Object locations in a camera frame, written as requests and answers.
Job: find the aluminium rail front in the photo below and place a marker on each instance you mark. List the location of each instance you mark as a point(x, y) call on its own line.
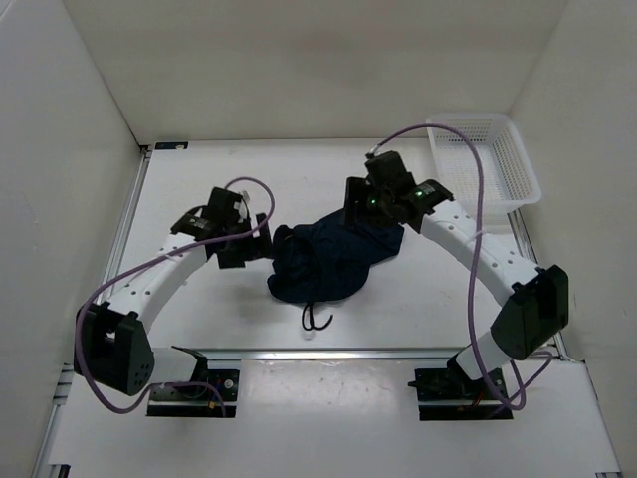
point(328, 354)

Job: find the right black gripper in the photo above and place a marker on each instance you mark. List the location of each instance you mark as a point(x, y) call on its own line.
point(356, 191)

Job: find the white front cover board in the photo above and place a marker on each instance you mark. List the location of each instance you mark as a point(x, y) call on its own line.
point(341, 419)

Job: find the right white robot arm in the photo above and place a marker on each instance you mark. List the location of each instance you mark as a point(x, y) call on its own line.
point(533, 299)

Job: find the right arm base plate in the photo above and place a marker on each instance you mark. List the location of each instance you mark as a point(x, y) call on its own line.
point(441, 398)

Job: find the navy blue shorts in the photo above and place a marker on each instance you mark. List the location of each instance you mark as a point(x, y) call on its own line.
point(327, 261)

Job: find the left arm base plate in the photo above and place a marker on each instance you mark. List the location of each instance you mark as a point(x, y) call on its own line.
point(219, 399)

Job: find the white plastic mesh basket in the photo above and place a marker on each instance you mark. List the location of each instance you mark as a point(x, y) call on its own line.
point(509, 180)

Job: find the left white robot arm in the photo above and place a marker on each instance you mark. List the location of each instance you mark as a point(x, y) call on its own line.
point(112, 345)

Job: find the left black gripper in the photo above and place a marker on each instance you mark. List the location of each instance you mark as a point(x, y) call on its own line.
point(260, 247)

